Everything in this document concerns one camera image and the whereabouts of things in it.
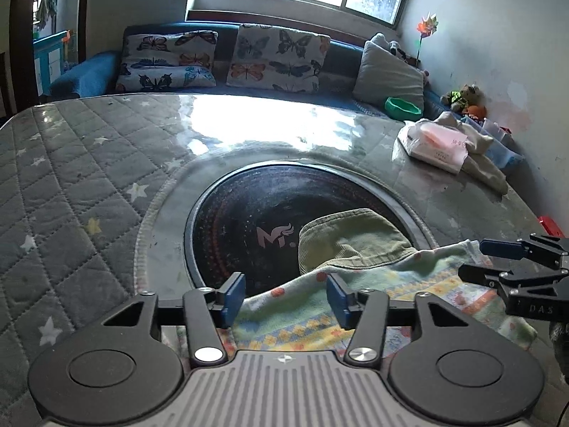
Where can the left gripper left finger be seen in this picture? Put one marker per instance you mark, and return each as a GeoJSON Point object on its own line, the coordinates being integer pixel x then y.
{"type": "Point", "coordinates": [228, 300]}

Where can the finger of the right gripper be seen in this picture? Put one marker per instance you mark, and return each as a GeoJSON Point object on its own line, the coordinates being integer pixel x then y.
{"type": "Point", "coordinates": [470, 273]}
{"type": "Point", "coordinates": [503, 249]}

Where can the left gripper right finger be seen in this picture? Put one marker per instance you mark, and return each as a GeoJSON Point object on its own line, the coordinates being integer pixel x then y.
{"type": "Point", "coordinates": [342, 301]}

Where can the green patterned children's garment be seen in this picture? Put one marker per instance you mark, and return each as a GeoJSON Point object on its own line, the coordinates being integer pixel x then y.
{"type": "Point", "coordinates": [367, 251]}

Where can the dark gloved right hand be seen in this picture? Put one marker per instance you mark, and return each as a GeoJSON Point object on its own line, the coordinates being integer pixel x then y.
{"type": "Point", "coordinates": [559, 336]}

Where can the red plastic stool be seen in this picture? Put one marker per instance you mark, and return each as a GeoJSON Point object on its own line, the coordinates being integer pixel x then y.
{"type": "Point", "coordinates": [550, 226]}

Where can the round black induction hotplate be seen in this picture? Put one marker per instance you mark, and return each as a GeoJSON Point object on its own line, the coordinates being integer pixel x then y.
{"type": "Point", "coordinates": [249, 221]}

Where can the beige crumpled cloth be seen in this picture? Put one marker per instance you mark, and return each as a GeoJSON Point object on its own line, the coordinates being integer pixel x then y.
{"type": "Point", "coordinates": [477, 164]}

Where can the clear plastic storage box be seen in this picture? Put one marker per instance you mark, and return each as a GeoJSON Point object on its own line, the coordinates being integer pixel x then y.
{"type": "Point", "coordinates": [502, 152]}

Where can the pink white tissue pack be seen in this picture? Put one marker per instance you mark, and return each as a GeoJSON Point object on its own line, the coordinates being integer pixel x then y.
{"type": "Point", "coordinates": [437, 145]}

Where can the teddy bear green vest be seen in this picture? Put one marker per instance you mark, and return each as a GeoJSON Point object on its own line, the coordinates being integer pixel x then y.
{"type": "Point", "coordinates": [466, 101]}

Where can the green plastic bowl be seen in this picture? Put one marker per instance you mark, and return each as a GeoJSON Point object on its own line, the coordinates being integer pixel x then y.
{"type": "Point", "coordinates": [402, 110]}

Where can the grey quilted star table cover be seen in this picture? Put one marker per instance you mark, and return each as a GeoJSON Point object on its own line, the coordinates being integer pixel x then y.
{"type": "Point", "coordinates": [101, 324]}

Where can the grey cushion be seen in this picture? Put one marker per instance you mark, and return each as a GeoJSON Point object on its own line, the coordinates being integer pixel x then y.
{"type": "Point", "coordinates": [383, 73]}

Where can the colourful pinwheel toy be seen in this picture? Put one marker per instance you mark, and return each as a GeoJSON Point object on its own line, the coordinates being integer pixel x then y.
{"type": "Point", "coordinates": [427, 27]}

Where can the butterfly print pillow right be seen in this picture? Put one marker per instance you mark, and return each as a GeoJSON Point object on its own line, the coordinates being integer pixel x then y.
{"type": "Point", "coordinates": [267, 57]}

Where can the butterfly print pillow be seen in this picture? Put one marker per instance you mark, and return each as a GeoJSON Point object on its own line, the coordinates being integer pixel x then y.
{"type": "Point", "coordinates": [267, 57]}
{"type": "Point", "coordinates": [171, 62]}

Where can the butterfly print pillow left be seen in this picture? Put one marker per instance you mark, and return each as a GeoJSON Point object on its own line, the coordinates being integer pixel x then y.
{"type": "Point", "coordinates": [171, 62]}

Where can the blue sofa bench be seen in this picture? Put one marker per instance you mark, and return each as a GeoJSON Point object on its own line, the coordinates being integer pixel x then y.
{"type": "Point", "coordinates": [98, 75]}

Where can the blue white cabinet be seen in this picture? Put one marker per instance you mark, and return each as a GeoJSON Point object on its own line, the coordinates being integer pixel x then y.
{"type": "Point", "coordinates": [52, 58]}

